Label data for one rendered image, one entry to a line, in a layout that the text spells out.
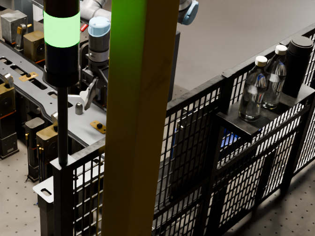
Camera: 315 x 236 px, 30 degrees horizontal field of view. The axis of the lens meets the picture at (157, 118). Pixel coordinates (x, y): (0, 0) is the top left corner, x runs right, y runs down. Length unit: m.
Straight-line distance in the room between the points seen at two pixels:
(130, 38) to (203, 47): 3.84
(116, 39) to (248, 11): 4.56
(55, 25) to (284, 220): 1.64
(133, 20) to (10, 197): 1.48
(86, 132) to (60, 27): 1.24
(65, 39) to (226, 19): 4.43
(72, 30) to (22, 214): 1.40
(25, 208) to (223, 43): 3.06
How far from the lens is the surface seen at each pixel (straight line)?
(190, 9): 2.63
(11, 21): 2.86
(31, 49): 2.78
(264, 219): 2.51
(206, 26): 5.34
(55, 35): 1.13
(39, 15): 5.07
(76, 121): 2.38
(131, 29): 1.17
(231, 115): 1.76
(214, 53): 4.94
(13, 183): 2.56
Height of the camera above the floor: 2.45
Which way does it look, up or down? 37 degrees down
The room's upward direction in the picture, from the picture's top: 6 degrees clockwise
